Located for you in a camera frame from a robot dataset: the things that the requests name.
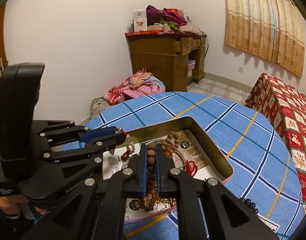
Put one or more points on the person's left hand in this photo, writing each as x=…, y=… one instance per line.
x=5, y=205

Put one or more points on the blue plaid tablecloth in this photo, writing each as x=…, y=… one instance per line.
x=218, y=110

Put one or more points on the white wall outlet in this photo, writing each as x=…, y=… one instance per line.
x=241, y=69

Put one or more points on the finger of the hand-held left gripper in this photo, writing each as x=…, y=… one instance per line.
x=92, y=151
x=97, y=133

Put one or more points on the woven stool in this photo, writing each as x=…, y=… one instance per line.
x=97, y=110

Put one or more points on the beige floral curtain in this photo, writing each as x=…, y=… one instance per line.
x=250, y=17

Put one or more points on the open wooden desk drawer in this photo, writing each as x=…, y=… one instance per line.
x=185, y=45

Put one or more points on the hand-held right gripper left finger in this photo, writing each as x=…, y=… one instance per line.
x=143, y=170

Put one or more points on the metal tin box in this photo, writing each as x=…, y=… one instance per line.
x=210, y=140

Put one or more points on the brown wooden desk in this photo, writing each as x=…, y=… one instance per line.
x=155, y=67

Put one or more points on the pile of purple green clothes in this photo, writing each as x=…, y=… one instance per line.
x=173, y=17

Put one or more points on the stacked storage boxes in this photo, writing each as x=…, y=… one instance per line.
x=191, y=67

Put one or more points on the white cloth label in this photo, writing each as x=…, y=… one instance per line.
x=268, y=226

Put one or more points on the flat red box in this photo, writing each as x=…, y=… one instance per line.
x=140, y=32

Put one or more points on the printed paper leaflet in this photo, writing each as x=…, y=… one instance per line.
x=112, y=166

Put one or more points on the red patchwork bed cover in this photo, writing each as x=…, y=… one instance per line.
x=288, y=110

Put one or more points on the pile of pink clothes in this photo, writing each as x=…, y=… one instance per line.
x=143, y=90

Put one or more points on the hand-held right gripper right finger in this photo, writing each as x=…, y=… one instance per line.
x=159, y=170

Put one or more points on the white product box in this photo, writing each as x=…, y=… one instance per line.
x=140, y=21

